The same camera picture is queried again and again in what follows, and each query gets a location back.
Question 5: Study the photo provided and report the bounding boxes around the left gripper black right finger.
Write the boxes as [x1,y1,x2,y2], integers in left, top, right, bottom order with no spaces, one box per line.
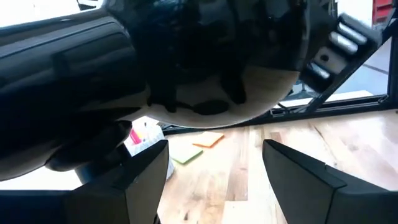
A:
[262,139,398,224]

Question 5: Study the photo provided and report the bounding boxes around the black aluminium frame rail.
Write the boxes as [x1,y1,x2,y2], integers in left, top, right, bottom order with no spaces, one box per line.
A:
[161,95,398,135]

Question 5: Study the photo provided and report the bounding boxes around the black frame post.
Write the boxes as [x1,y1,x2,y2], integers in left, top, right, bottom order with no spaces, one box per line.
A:
[387,9,398,106]

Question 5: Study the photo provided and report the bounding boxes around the red cabinet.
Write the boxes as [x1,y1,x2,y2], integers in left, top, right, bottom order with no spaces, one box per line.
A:
[372,0,396,25]

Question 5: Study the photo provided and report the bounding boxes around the orange sticky note pad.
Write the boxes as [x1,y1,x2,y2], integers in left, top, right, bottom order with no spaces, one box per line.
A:
[192,131,225,149]

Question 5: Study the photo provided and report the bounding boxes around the black gooseneck desk lamp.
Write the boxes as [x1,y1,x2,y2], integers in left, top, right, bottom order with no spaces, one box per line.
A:
[0,0,340,184]

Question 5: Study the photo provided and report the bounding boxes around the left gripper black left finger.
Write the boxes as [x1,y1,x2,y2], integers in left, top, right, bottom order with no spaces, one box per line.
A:
[0,139,170,224]

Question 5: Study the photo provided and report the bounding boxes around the white textured cup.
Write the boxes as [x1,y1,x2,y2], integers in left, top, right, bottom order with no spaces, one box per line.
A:
[124,116,175,181]

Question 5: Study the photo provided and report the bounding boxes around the green sticky note pad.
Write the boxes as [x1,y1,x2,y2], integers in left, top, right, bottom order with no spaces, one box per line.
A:
[169,143,205,165]

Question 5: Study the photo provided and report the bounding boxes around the pink marker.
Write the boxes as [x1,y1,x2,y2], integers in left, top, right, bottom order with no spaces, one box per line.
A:
[129,129,142,145]

